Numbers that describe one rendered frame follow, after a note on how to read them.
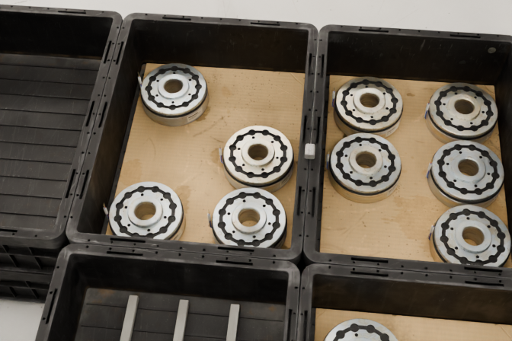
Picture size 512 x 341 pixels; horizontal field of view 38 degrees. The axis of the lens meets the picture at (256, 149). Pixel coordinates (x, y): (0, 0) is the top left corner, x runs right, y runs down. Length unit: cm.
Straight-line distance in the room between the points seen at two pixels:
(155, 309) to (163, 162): 23
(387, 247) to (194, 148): 32
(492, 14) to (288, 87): 51
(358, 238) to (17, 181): 51
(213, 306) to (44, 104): 44
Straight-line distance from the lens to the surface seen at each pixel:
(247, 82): 121
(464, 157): 111
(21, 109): 124
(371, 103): 118
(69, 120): 121
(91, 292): 105
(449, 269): 94
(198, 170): 111
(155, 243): 95
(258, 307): 101
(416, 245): 107
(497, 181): 111
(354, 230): 106
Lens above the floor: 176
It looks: 56 degrees down
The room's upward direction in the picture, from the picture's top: 2 degrees counter-clockwise
